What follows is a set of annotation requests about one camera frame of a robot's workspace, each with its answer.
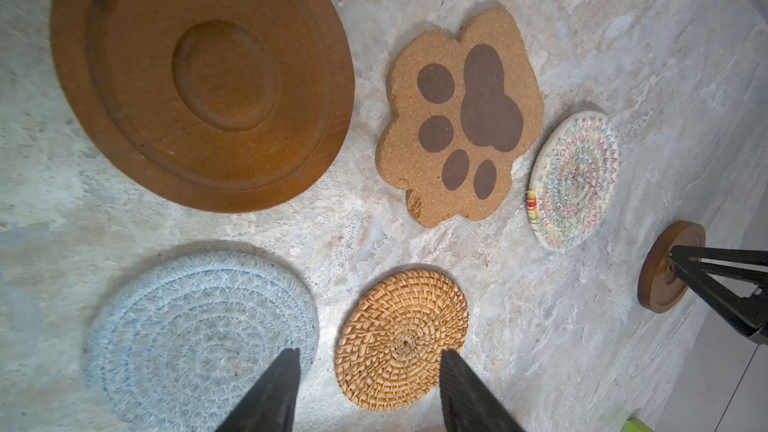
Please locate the tan rattan coaster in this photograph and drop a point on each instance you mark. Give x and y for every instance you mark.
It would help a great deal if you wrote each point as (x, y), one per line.
(388, 353)

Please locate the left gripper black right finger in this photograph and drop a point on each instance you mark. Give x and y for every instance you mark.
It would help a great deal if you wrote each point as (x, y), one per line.
(467, 404)

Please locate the multicolour woven rope coaster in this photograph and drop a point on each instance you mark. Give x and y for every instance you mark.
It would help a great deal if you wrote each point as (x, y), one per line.
(573, 181)

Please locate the light blue woven coaster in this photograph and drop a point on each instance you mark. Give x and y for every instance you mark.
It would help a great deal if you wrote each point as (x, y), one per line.
(177, 347)

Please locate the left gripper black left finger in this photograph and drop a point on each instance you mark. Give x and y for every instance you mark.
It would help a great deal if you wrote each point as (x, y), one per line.
(270, 403)

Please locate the brown wooden coaster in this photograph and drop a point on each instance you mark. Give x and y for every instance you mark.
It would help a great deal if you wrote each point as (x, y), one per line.
(659, 288)
(220, 105)

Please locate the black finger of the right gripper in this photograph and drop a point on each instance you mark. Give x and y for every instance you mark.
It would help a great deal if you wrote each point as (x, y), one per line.
(746, 315)
(699, 255)

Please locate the cork paw print coaster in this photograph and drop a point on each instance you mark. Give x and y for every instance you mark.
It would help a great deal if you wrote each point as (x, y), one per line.
(465, 109)

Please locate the green small cube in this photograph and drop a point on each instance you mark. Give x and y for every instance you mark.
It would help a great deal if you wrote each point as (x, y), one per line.
(636, 425)

